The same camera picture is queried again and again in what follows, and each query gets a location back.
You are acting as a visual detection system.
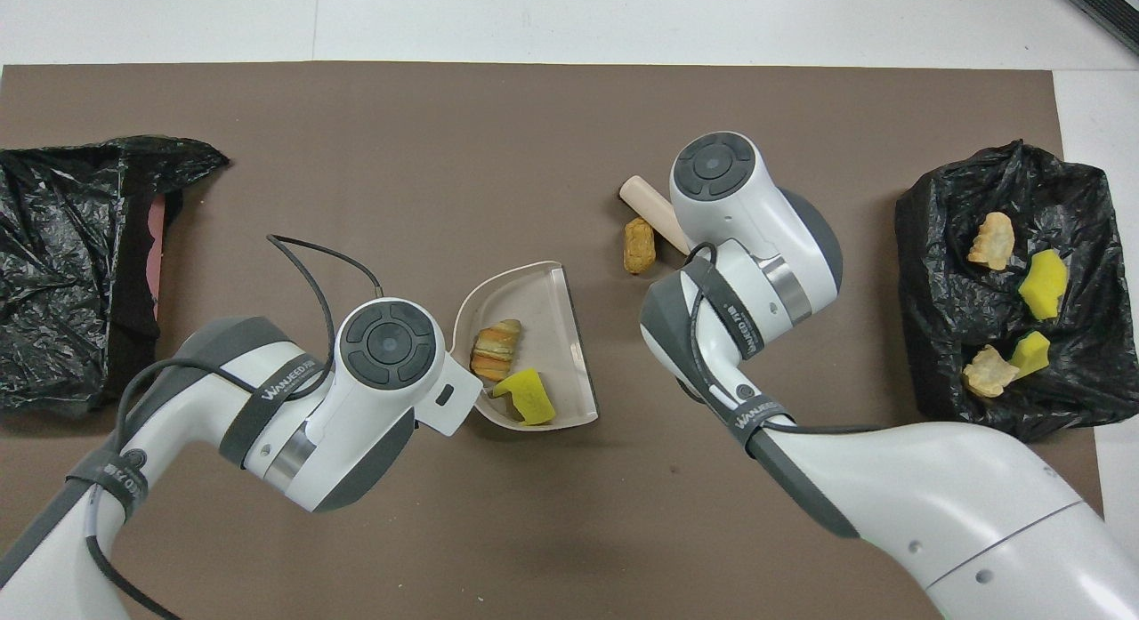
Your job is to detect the toy peanut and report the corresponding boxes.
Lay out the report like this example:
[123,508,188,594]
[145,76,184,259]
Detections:
[623,217,658,276]

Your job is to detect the black trash bag liner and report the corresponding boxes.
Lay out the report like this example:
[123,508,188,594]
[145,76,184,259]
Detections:
[0,135,230,416]
[894,140,1139,443]

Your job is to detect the brown paper table mat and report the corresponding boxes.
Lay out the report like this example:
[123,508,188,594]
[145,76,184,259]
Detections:
[0,61,1118,620]

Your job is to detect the toy croissant piece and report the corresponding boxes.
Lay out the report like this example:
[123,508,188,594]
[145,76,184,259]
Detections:
[470,318,523,382]
[967,212,1016,272]
[963,344,1021,399]

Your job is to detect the grey ribbed device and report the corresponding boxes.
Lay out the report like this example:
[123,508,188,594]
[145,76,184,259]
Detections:
[1059,0,1139,59]

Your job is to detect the green and yellow sponge piece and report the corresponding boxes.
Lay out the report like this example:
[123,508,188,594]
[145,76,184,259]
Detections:
[1007,330,1052,380]

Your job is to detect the pink plastic bin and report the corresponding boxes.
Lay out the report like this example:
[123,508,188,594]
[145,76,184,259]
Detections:
[146,196,169,320]

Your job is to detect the beige hand brush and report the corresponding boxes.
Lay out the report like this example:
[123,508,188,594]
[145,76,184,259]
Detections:
[619,175,693,256]

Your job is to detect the beige plastic dustpan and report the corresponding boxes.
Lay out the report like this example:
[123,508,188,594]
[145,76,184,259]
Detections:
[454,261,600,432]

